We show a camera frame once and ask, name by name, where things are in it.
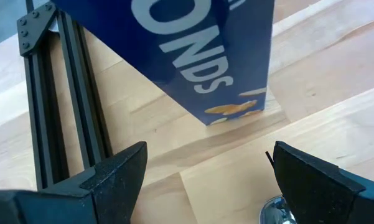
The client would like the black aluminium table frame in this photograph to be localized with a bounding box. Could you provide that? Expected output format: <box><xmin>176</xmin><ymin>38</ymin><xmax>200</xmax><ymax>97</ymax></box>
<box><xmin>16</xmin><ymin>0</ymin><xmax>115</xmax><ymax>191</ymax></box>

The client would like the Honey Bunches cereal box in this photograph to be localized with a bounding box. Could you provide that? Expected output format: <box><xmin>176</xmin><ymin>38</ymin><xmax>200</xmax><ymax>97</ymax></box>
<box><xmin>51</xmin><ymin>0</ymin><xmax>276</xmax><ymax>126</ymax></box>

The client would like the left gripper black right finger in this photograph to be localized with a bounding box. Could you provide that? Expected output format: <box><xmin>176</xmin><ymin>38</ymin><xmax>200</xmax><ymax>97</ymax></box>
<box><xmin>273</xmin><ymin>141</ymin><xmax>374</xmax><ymax>224</ymax></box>

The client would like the silver metal spoon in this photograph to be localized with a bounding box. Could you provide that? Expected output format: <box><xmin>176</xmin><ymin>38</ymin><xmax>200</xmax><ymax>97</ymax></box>
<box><xmin>259</xmin><ymin>195</ymin><xmax>298</xmax><ymax>224</ymax></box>

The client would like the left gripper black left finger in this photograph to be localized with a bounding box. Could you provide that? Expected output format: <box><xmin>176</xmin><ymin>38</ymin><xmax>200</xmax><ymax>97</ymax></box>
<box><xmin>0</xmin><ymin>141</ymin><xmax>148</xmax><ymax>224</ymax></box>

